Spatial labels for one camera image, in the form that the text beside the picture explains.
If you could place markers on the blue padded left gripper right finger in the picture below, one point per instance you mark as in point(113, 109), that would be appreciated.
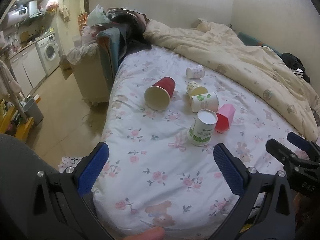
point(231, 168)

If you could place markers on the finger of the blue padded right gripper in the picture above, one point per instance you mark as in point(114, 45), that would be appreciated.
point(283, 155)
point(309, 147)

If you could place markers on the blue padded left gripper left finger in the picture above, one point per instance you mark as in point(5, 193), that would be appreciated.
point(90, 167)

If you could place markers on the white green-print paper cup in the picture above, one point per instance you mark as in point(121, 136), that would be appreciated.
point(201, 131)

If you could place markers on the pink hexagonal plastic cup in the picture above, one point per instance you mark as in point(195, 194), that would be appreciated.
point(225, 116)

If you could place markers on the white cup green leaf print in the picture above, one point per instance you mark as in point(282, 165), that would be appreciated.
point(208, 101)

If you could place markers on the yellow patterned paper cup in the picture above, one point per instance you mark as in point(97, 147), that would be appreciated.
point(194, 88)

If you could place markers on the large red paper cup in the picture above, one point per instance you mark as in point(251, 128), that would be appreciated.
point(159, 95)

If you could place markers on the small pink-print paper cup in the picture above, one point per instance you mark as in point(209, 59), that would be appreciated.
point(195, 72)

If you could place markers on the cream bear-print duvet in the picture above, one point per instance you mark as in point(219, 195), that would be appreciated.
point(259, 69)

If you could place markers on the white floral bed sheet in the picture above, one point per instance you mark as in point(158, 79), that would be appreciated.
point(154, 175)

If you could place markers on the grey waste bin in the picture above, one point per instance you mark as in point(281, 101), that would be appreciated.
point(32, 110)

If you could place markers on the yellow wooden rack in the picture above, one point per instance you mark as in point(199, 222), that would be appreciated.
point(12, 122)

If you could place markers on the cardboard box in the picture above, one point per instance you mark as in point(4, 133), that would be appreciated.
point(65, 67)

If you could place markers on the cream fabric armchair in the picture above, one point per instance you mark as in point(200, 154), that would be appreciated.
point(89, 75)

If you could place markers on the white kitchen cabinet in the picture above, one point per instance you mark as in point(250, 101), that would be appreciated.
point(28, 69)

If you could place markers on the white washing machine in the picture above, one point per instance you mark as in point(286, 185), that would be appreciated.
point(48, 51)

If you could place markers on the teal bed footboard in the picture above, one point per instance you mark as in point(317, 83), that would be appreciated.
point(112, 45)

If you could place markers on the dark clothes pile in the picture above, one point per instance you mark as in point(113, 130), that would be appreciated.
point(131, 25)

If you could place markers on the white plastic bag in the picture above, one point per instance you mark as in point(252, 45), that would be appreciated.
point(97, 16)

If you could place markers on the white water heater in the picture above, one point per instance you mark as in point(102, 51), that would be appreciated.
point(20, 14)

